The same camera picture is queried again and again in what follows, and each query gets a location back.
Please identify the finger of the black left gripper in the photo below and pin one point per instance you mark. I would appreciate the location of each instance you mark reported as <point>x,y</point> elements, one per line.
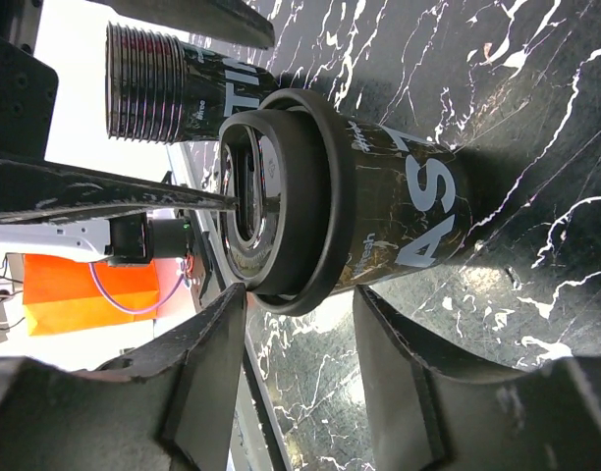
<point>231,21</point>

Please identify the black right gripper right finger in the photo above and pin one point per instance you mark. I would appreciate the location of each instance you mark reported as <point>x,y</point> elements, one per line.
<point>432,405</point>

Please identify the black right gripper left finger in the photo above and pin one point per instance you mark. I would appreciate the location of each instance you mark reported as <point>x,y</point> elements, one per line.
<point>167,405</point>

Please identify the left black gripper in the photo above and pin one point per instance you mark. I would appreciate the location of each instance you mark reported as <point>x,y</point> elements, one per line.
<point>39,191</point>

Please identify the black cup stack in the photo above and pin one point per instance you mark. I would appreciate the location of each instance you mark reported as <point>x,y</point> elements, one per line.
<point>160,89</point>

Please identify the black plastic cup lid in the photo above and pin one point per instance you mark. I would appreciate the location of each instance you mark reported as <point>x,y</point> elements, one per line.
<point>289,164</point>

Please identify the single black paper cup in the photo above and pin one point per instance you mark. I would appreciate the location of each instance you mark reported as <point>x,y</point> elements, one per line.
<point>409,209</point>

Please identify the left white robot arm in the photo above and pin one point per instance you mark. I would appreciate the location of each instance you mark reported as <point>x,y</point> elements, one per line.
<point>132,239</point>

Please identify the orange paper bag outside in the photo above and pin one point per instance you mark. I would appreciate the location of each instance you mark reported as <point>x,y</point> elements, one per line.
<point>60,296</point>

